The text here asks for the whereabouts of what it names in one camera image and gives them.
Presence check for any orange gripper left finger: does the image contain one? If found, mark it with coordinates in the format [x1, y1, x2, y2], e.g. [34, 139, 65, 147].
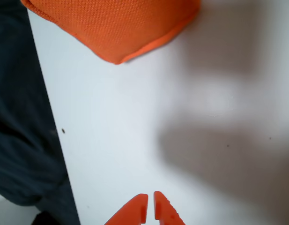
[104, 193, 149, 225]

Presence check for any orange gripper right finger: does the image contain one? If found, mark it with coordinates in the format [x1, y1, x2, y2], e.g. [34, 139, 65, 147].
[153, 191, 186, 225]

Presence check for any large orange bean bag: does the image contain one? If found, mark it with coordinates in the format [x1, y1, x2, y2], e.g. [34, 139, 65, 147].
[20, 0, 201, 65]

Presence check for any person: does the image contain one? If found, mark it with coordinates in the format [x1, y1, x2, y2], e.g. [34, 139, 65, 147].
[0, 0, 82, 225]

